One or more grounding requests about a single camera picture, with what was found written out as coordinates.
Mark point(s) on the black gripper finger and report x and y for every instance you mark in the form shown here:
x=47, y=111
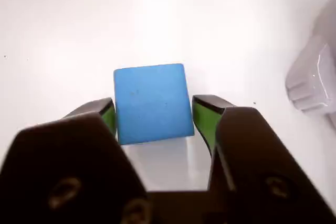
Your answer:
x=257, y=161
x=57, y=161

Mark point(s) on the blue lego block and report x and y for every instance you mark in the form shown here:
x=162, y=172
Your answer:
x=152, y=103

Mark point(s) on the teal whale-shaped bin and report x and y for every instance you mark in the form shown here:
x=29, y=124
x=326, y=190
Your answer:
x=309, y=85

